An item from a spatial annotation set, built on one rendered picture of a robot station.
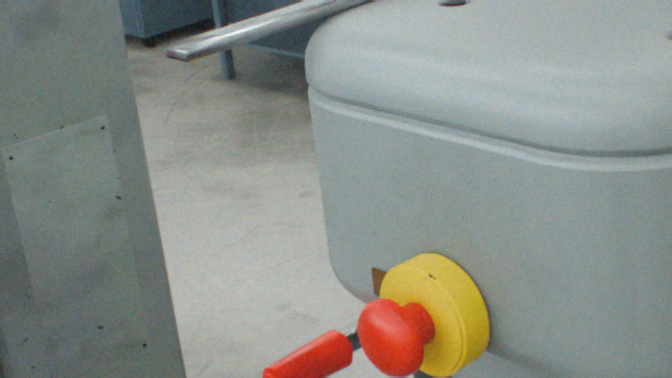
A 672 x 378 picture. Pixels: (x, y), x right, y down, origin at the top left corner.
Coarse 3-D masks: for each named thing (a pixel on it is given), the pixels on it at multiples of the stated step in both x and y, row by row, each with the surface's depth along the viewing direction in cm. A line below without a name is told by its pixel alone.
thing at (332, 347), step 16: (320, 336) 76; (336, 336) 75; (352, 336) 76; (304, 352) 74; (320, 352) 74; (336, 352) 75; (352, 352) 76; (272, 368) 73; (288, 368) 73; (304, 368) 74; (320, 368) 74; (336, 368) 75
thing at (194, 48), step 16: (320, 0) 72; (336, 0) 71; (352, 0) 72; (368, 0) 73; (272, 16) 70; (288, 16) 69; (304, 16) 70; (320, 16) 71; (208, 32) 68; (224, 32) 68; (240, 32) 68; (256, 32) 68; (272, 32) 69; (176, 48) 66; (192, 48) 66; (208, 48) 66; (224, 48) 67
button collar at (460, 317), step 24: (408, 264) 65; (432, 264) 64; (384, 288) 66; (408, 288) 65; (432, 288) 64; (456, 288) 63; (432, 312) 64; (456, 312) 63; (480, 312) 64; (456, 336) 63; (480, 336) 64; (432, 360) 65; (456, 360) 64
